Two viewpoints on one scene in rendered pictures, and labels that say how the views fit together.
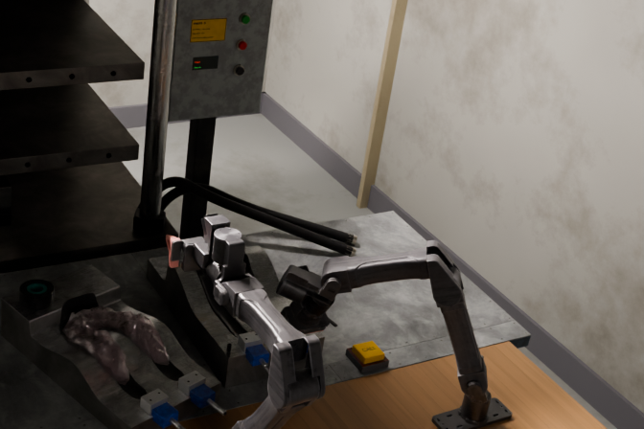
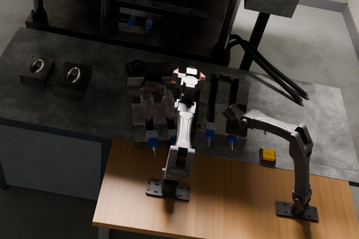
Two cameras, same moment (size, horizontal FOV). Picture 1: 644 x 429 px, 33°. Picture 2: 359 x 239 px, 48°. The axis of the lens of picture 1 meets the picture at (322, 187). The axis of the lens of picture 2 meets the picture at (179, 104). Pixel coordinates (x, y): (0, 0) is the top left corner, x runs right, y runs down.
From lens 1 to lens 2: 0.96 m
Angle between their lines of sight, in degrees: 30
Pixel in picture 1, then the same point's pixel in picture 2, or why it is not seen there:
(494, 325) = (346, 169)
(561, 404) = (350, 228)
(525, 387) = (337, 209)
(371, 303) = not seen: hidden behind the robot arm
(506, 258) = not seen: outside the picture
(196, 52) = not seen: outside the picture
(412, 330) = not seen: hidden behind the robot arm
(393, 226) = (333, 96)
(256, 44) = not seen: outside the picture
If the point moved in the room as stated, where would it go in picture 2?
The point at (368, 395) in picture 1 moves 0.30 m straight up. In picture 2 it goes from (254, 174) to (274, 136)
